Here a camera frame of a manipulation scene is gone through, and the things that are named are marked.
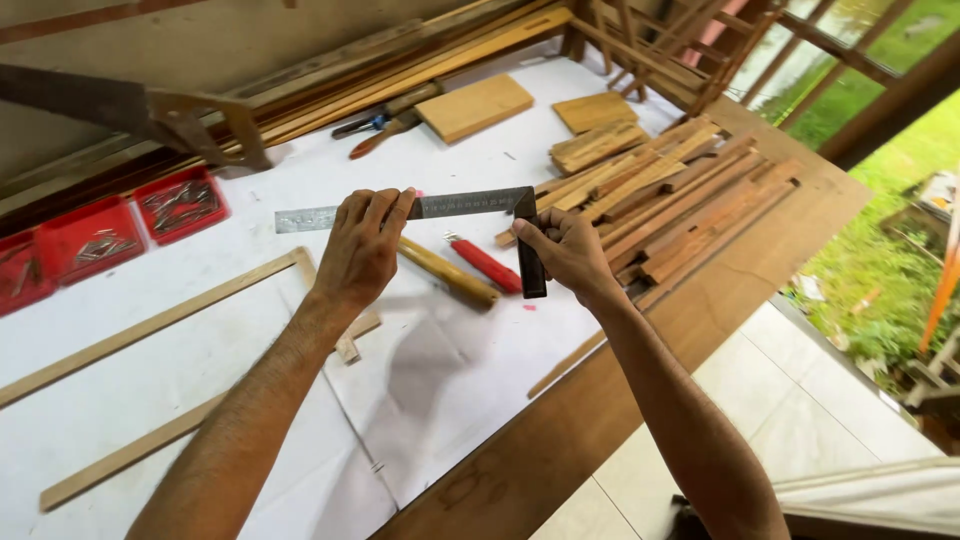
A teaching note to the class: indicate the person's left hand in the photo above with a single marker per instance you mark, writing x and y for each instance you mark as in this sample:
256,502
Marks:
361,251

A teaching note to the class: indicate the person's right hand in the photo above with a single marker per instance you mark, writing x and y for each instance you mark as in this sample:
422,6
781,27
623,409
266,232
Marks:
571,251

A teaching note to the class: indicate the person's left fingers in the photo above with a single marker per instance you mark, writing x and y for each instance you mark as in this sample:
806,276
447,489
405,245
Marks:
382,204

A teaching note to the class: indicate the red utility knife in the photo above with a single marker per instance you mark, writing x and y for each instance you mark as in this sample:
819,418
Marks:
486,264

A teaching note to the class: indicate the white paper table cover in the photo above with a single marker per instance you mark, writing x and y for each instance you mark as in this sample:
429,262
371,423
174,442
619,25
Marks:
300,300

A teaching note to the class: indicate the bundle of long wooden battens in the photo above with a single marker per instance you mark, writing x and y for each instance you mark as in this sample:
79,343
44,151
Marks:
360,75

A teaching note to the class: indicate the large light wooden block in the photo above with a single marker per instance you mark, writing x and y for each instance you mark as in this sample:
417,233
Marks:
474,107

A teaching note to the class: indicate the red tray of nails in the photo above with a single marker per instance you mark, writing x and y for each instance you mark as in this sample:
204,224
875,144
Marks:
181,204
19,274
90,240

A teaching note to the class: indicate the stack of short wood pieces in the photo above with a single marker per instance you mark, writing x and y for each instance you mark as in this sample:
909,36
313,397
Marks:
596,146

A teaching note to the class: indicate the small light wooden block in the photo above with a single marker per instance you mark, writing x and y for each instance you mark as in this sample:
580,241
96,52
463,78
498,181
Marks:
594,111

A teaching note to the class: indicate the thin loose wood strip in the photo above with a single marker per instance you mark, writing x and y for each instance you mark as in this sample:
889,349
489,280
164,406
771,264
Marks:
566,364

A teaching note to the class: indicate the pile of reddish wood strips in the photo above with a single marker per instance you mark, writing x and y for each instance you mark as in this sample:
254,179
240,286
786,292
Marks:
675,206

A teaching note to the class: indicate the wooden railing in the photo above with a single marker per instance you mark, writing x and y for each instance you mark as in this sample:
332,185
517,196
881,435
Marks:
840,60

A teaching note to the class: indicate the wooden frame of thin strips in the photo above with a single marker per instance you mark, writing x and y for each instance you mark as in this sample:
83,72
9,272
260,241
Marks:
172,315

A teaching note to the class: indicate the wooden chair frame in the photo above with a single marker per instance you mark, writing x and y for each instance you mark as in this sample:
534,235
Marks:
660,45

